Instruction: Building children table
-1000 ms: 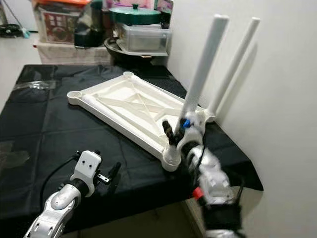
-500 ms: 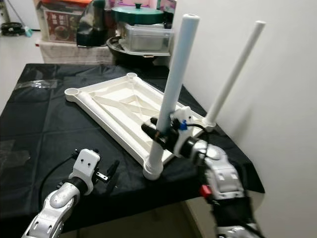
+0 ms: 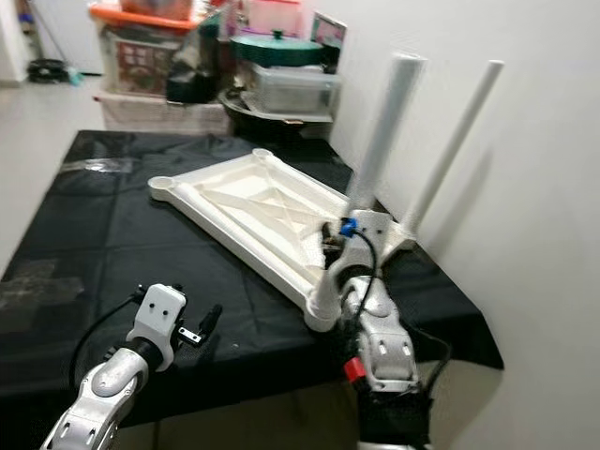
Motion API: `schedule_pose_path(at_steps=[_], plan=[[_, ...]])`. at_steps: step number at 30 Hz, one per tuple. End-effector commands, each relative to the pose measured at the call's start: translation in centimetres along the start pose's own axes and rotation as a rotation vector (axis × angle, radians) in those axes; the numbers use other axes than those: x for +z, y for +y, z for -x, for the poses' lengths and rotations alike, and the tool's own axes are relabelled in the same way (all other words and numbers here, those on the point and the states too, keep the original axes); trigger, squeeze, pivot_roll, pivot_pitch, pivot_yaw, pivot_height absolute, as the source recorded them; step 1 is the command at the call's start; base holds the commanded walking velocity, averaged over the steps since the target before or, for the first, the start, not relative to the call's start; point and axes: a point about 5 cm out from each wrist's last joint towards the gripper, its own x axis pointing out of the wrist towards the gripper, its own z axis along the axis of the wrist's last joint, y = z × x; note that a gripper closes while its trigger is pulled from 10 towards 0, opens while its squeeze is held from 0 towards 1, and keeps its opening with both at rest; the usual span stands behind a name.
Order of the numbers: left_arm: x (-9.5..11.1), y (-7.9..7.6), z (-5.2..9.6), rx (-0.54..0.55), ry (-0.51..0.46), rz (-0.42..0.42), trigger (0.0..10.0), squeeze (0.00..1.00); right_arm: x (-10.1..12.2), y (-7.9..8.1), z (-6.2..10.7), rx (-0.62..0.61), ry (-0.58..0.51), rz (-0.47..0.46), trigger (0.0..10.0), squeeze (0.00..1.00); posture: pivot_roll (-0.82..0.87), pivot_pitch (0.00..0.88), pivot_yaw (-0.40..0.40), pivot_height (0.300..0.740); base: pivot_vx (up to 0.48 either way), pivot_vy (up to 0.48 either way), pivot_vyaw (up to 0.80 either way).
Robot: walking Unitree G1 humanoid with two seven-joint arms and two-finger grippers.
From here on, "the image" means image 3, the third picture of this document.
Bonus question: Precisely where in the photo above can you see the clear plastic storage container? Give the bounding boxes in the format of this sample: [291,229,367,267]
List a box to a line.
[244,64,341,115]

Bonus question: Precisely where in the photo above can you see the shiny black bag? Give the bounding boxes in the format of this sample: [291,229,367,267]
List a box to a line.
[167,23,226,106]

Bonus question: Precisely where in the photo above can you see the orange-lidded storage box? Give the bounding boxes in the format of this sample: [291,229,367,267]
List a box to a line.
[94,5,198,95]

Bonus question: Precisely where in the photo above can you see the white chest freezer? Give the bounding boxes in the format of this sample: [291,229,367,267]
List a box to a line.
[37,0,99,76]

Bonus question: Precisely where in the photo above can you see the green pot lid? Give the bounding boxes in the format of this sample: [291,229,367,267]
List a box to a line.
[230,31,324,68]

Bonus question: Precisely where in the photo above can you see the framed picture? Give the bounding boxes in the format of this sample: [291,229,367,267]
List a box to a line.
[309,14,348,67]

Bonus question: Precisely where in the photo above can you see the clear tape strip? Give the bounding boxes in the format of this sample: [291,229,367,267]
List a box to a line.
[61,157,132,173]

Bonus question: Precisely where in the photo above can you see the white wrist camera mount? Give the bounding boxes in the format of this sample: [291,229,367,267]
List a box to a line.
[127,284,187,371]
[323,209,395,292]

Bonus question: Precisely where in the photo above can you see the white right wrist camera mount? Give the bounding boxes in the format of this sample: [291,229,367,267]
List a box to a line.
[323,209,395,292]

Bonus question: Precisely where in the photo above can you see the black tablecloth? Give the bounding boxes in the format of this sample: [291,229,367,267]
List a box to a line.
[0,129,505,428]

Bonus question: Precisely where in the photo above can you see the translucent pink plastic container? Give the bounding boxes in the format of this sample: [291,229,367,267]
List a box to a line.
[244,0,301,38]

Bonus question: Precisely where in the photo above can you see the black wok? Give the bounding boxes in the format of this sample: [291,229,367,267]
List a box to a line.
[217,86,338,132]

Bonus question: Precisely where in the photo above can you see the black coiled hose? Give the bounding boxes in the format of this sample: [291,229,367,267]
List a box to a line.
[26,58,71,83]

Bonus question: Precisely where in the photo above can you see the clear tape cross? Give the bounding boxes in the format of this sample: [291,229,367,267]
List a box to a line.
[5,258,71,310]

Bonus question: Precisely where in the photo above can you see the white plastic table top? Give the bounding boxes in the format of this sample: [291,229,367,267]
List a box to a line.
[147,148,413,331]

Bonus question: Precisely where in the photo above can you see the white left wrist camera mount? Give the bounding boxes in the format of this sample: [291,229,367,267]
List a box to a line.
[127,284,187,371]

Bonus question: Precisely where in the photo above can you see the steel cooking pot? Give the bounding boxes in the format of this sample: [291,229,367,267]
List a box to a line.
[120,0,196,20]

